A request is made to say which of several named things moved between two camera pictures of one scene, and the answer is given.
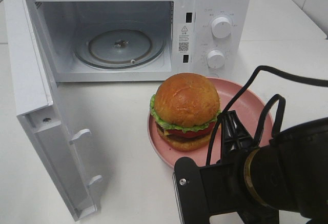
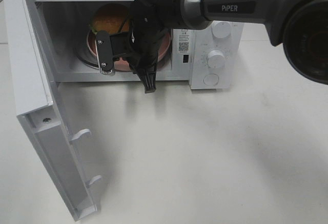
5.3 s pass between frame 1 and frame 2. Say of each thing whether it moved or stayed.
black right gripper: moved
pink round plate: moved
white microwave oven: stayed
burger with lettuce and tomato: moved
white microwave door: stayed
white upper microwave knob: stayed
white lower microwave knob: stayed
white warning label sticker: stayed
